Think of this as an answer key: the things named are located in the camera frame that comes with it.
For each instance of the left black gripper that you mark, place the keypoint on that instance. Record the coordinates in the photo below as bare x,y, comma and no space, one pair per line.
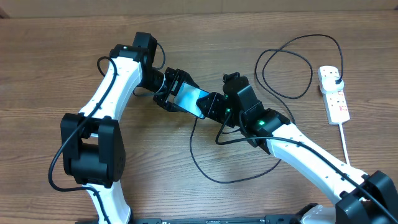
162,99

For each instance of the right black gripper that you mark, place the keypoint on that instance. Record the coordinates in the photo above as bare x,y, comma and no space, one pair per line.
216,100

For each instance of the Galaxy S24 smartphone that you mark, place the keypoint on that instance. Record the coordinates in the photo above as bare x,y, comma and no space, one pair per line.
187,97

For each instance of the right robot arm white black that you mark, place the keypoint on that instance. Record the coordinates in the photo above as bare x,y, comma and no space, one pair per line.
356,196

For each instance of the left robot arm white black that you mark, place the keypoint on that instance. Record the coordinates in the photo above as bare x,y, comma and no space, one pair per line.
92,145

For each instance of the white charger plug adapter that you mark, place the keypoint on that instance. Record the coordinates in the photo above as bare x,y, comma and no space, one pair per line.
329,85

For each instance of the white power strip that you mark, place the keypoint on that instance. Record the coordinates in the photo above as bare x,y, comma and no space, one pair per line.
335,103

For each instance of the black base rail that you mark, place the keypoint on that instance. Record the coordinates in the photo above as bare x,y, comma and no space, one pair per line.
268,219

